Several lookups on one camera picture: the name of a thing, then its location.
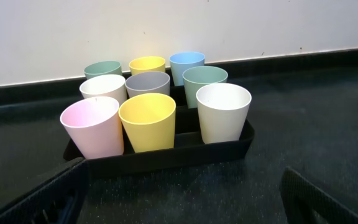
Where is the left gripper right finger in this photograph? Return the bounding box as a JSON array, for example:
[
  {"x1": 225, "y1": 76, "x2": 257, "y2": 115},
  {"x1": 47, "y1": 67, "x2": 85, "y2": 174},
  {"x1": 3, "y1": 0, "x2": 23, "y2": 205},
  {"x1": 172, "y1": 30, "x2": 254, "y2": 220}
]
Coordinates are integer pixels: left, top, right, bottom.
[{"x1": 280, "y1": 166, "x2": 358, "y2": 224}]

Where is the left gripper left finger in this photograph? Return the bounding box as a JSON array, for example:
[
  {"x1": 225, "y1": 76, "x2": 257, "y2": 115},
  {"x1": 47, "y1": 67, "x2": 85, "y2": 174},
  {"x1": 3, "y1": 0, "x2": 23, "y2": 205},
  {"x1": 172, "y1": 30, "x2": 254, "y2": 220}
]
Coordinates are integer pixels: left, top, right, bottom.
[{"x1": 0, "y1": 157, "x2": 90, "y2": 224}]

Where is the pink cup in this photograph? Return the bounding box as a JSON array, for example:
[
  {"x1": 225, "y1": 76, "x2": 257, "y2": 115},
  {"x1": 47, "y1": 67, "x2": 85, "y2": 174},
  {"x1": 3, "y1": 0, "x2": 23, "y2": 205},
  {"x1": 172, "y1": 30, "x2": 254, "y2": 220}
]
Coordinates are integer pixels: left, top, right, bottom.
[{"x1": 60, "y1": 96, "x2": 125, "y2": 160}]

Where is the white cup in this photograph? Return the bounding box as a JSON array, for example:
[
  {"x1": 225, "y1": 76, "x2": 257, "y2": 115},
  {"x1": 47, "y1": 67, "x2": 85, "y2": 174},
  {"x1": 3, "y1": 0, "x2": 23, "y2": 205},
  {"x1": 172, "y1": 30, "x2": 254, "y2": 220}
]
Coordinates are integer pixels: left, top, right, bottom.
[
  {"x1": 79, "y1": 73, "x2": 127, "y2": 105},
  {"x1": 196, "y1": 82, "x2": 252, "y2": 144}
]

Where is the yellow cup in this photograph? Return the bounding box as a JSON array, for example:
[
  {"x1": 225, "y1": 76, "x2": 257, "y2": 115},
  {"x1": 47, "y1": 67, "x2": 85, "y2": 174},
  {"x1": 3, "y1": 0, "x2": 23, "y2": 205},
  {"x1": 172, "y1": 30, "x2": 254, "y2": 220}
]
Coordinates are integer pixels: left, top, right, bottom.
[
  {"x1": 118, "y1": 93, "x2": 177, "y2": 154},
  {"x1": 128, "y1": 55, "x2": 167, "y2": 75}
]

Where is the black tray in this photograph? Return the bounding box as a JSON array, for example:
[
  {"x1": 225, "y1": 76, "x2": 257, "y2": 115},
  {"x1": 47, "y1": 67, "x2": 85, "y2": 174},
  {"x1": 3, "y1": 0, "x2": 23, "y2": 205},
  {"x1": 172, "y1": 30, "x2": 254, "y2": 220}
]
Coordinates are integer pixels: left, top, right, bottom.
[{"x1": 63, "y1": 83, "x2": 255, "y2": 175}]

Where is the green cup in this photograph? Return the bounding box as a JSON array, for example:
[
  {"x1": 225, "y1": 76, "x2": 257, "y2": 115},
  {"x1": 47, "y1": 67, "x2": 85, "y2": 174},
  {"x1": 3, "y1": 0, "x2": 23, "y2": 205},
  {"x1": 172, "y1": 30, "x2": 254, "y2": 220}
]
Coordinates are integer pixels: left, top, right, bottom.
[
  {"x1": 182, "y1": 65, "x2": 229, "y2": 109},
  {"x1": 83, "y1": 60, "x2": 123, "y2": 80}
]

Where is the grey cup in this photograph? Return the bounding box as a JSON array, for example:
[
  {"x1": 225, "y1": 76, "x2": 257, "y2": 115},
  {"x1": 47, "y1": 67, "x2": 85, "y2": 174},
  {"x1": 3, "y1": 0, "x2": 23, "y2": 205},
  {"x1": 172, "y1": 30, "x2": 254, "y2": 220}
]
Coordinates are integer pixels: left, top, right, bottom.
[{"x1": 124, "y1": 71, "x2": 171, "y2": 99}]

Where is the blue cup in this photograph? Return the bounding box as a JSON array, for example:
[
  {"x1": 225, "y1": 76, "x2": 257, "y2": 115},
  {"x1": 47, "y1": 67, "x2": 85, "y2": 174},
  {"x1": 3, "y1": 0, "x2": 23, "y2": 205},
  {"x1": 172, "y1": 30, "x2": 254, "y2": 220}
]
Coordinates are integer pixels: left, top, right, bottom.
[{"x1": 169, "y1": 51, "x2": 206, "y2": 86}]

